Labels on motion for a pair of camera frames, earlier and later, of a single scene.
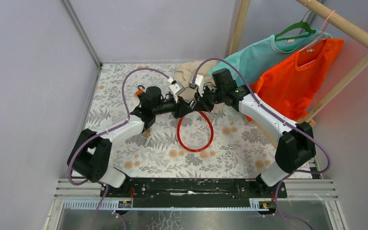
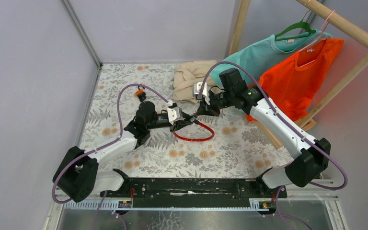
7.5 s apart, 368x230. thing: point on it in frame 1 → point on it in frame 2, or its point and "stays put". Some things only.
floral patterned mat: x=178 y=142 stays put
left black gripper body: x=177 y=111 → x=175 y=126
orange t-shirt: x=289 y=86 stays put
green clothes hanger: x=299 y=24 stays put
